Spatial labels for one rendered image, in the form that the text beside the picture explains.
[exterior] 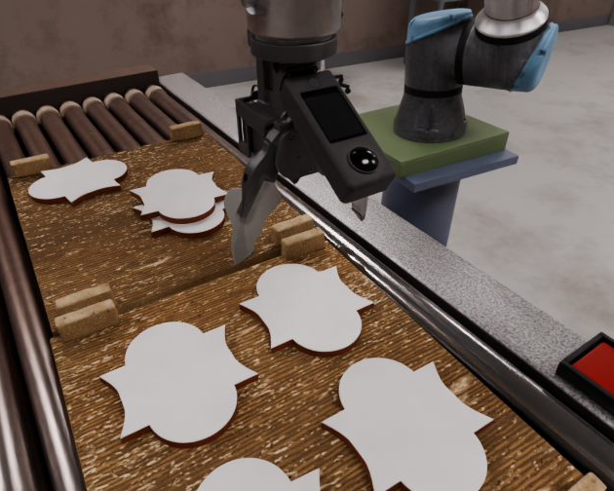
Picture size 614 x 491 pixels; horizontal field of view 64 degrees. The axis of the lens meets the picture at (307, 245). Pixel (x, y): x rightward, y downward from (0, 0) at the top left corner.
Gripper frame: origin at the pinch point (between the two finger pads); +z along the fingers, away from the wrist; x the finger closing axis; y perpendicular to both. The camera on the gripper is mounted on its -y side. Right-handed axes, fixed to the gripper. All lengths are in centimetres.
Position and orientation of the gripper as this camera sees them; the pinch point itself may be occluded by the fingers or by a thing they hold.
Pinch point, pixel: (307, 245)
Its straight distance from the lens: 50.3
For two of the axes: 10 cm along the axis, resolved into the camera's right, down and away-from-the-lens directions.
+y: -5.2, -5.1, 6.9
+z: 0.0, 8.0, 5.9
